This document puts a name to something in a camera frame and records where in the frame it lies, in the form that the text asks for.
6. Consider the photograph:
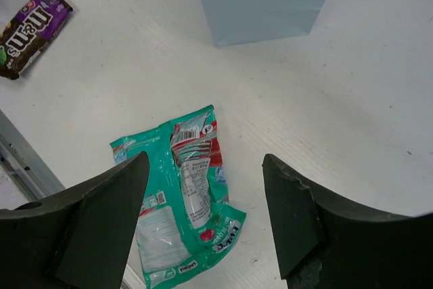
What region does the purple M&M's packet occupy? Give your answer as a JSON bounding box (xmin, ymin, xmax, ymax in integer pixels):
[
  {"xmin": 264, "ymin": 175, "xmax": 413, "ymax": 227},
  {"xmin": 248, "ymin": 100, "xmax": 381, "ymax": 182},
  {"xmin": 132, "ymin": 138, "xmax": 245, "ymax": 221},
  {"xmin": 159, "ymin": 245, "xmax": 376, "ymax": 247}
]
[{"xmin": 1, "ymin": 0, "xmax": 73, "ymax": 80}]

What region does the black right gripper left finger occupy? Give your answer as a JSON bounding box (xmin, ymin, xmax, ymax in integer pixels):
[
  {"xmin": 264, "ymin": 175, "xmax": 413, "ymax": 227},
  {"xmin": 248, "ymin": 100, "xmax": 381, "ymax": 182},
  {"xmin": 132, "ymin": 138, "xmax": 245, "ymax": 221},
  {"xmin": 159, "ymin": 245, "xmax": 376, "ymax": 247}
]
[{"xmin": 1, "ymin": 152, "xmax": 150, "ymax": 288}]

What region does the teal Fox's candy bag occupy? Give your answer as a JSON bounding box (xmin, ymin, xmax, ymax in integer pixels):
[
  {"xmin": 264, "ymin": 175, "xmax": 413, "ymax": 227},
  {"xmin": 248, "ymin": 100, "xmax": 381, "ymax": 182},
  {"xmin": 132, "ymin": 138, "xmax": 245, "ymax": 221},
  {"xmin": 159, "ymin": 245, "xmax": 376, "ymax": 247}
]
[{"xmin": 111, "ymin": 106, "xmax": 246, "ymax": 288}]

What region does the aluminium table edge rail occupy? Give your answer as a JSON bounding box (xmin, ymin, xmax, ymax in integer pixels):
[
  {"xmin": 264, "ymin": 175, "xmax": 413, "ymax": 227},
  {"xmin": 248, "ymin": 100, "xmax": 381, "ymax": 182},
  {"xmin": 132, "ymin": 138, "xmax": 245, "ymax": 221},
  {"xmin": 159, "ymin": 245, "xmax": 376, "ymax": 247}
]
[{"xmin": 1, "ymin": 113, "xmax": 65, "ymax": 201}]

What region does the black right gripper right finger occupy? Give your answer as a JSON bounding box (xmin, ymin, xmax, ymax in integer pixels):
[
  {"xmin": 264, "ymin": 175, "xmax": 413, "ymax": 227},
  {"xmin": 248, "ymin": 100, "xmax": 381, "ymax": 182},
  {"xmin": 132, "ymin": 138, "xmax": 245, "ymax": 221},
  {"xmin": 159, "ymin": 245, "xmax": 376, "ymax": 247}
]
[{"xmin": 263, "ymin": 154, "xmax": 432, "ymax": 288}]

